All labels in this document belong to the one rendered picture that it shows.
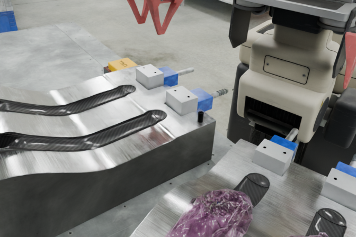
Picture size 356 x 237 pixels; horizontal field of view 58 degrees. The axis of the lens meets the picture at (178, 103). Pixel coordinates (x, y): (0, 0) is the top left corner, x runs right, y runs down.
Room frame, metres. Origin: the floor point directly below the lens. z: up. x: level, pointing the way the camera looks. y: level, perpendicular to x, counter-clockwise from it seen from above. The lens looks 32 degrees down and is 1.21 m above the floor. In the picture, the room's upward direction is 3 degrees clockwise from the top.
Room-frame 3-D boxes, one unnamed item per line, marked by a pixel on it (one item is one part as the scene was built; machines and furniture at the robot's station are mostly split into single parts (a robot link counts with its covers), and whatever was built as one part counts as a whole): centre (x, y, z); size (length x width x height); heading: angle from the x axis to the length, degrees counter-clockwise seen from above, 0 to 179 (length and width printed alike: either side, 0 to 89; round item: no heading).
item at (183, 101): (0.52, -0.04, 0.89); 0.13 x 0.05 x 0.05; 126
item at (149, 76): (0.61, 0.02, 0.89); 0.13 x 0.05 x 0.05; 128
